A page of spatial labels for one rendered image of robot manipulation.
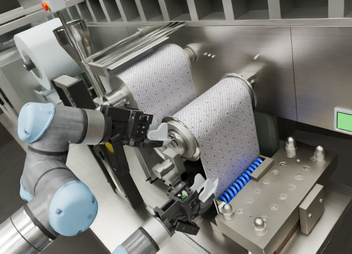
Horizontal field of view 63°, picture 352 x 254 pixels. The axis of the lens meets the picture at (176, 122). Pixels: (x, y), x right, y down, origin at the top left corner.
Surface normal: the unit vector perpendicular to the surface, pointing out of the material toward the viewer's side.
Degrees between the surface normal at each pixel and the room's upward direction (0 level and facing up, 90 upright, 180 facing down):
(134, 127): 90
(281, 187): 0
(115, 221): 0
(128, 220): 0
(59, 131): 90
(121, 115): 90
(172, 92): 92
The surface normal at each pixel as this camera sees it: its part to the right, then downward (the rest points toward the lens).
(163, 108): 0.65, 0.27
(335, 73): -0.71, 0.54
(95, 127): 0.67, 0.05
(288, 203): -0.28, -0.81
